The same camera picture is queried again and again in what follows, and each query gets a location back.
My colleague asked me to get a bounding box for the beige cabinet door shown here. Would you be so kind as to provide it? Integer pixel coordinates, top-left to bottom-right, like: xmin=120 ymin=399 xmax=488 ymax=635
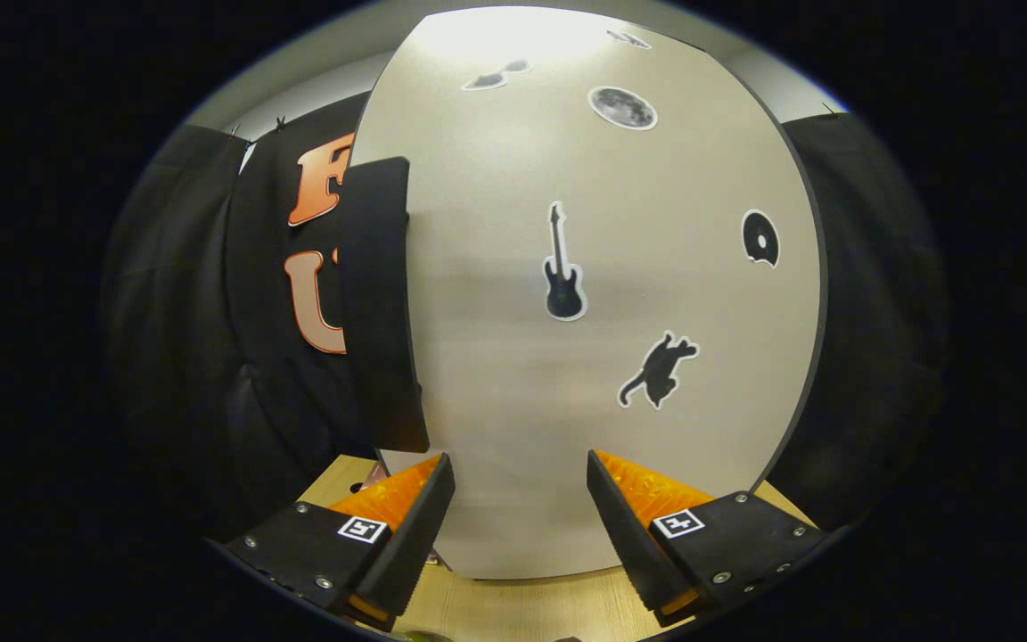
xmin=349 ymin=7 xmax=828 ymax=580

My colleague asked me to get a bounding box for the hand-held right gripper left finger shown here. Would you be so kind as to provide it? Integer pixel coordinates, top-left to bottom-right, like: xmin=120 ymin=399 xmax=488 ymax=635
xmin=224 ymin=452 xmax=458 ymax=634

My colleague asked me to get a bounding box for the black backdrop cloth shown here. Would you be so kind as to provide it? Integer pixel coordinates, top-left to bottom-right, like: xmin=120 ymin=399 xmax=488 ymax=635
xmin=103 ymin=94 xmax=951 ymax=545

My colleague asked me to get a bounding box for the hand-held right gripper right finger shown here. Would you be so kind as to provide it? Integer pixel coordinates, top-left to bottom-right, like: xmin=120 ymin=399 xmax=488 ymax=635
xmin=587 ymin=449 xmax=826 ymax=625

